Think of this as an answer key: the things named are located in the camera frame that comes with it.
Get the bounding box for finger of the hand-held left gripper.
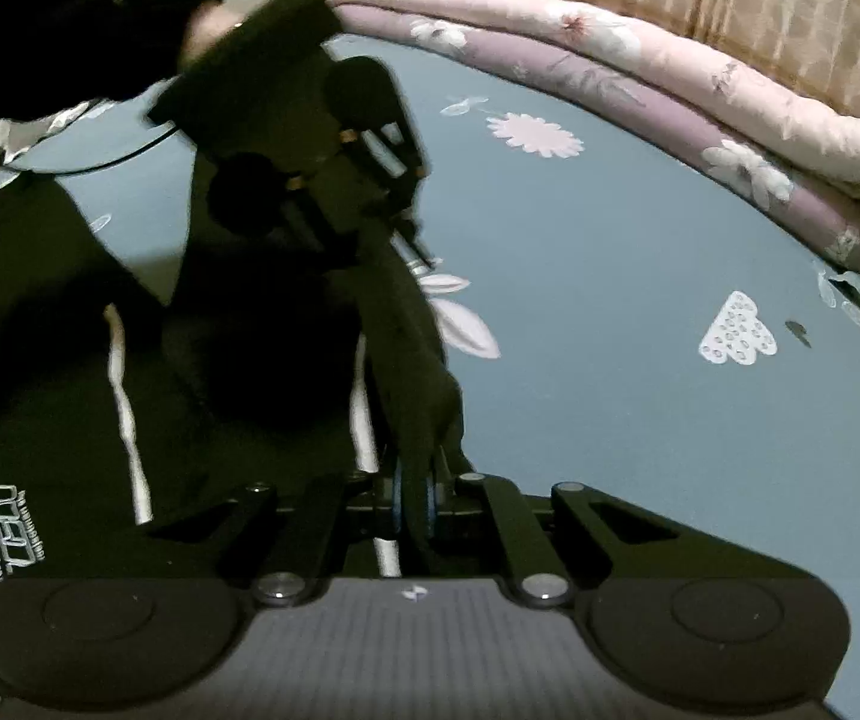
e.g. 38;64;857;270
284;171;440;280
340;118;432;241

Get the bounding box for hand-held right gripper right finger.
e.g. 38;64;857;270
422;450;683;608

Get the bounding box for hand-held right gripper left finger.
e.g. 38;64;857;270
145;465;420;608

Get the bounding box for black drawstring pants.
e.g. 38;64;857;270
0;165;477;580

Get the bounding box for person's left forearm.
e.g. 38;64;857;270
0;0;225;142

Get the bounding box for person's left hand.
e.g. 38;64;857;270
181;3;245;65

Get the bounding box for blue floral bed sheet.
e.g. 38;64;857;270
0;37;860;720

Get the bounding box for purple floral quilt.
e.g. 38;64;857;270
335;4;860;280

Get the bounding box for patterned curtain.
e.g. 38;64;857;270
530;0;860;130

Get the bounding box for black cable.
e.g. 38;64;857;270
21;120;181;176

